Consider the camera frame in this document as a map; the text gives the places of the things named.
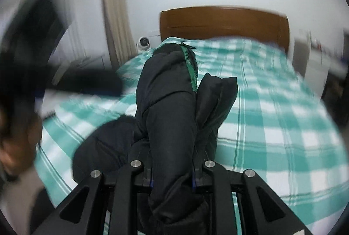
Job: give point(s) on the white sheer curtain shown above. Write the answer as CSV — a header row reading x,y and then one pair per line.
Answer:
x,y
84,22

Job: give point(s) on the wooden bed headboard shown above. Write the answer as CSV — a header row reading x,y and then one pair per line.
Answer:
x,y
218,25

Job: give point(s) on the small white round fan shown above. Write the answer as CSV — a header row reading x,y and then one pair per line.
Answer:
x,y
144,43

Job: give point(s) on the beige curtain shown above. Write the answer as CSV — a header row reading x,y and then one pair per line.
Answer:
x,y
117,19

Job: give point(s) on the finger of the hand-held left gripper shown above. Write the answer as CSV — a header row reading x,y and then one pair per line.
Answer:
x,y
92,83

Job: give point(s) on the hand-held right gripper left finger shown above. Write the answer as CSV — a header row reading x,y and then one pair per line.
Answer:
x,y
141,177

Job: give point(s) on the green plaid bed blanket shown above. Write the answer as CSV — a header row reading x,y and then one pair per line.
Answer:
x,y
272,115

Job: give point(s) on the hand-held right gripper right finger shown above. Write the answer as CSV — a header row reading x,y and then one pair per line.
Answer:
x,y
201,177

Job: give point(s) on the black puffer jacket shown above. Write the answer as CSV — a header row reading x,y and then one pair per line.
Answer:
x,y
169,120

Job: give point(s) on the person's left hand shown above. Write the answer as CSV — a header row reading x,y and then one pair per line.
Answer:
x,y
13,147

